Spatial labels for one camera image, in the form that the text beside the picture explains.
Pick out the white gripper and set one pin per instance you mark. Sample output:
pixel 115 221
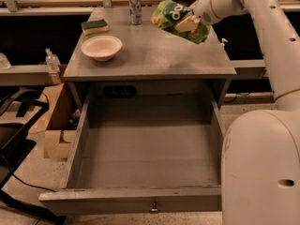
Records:
pixel 203 12

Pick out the green rice chip bag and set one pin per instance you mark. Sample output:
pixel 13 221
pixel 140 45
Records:
pixel 168 13

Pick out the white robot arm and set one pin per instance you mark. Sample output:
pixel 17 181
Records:
pixel 260 161

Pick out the open grey drawer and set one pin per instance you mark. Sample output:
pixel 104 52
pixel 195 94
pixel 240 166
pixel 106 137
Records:
pixel 129 152

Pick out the metal drawer knob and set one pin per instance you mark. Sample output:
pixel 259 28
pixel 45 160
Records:
pixel 154 208

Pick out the grey wooden cabinet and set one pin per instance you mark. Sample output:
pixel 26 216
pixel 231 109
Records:
pixel 149 53

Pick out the silver drink can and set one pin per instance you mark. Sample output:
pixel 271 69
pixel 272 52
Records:
pixel 135 11

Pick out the white bowl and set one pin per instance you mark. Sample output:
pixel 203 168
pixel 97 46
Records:
pixel 101 48

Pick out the green yellow sponge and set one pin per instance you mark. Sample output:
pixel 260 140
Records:
pixel 93 27

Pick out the clear sanitizer pump bottle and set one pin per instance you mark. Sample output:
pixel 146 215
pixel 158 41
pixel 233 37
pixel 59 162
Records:
pixel 53 63

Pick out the cardboard box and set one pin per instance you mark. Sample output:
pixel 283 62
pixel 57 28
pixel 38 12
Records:
pixel 57 125

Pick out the black chair frame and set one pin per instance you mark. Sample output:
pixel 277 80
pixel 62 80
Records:
pixel 15 147

